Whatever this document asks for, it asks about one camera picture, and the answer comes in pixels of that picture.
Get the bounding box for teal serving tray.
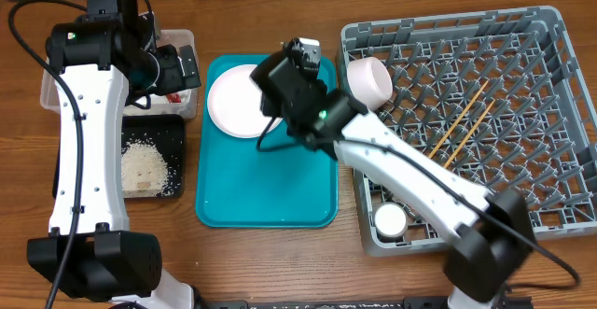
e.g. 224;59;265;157
195;54;340;230

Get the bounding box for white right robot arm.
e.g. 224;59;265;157
250;51;535;308

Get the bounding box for rice pile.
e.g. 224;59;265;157
121;140;178;198

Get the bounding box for tissue with red wrapper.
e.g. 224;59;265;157
124;90;198;119

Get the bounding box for large pink plate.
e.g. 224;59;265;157
207;64;271;139

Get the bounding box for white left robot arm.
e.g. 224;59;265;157
27;0;201;308

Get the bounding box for grey dishwasher rack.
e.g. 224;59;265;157
337;6;596;240

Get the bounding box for wooden chopstick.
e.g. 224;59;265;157
443;99;496;169
427;79;489;159

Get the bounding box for clear plastic bin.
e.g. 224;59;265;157
40;29;199;119

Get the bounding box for white cup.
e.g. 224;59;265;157
373;202;408;239

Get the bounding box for black tray bin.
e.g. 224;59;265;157
51;114;187;200

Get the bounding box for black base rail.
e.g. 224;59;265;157
200;294;533;309

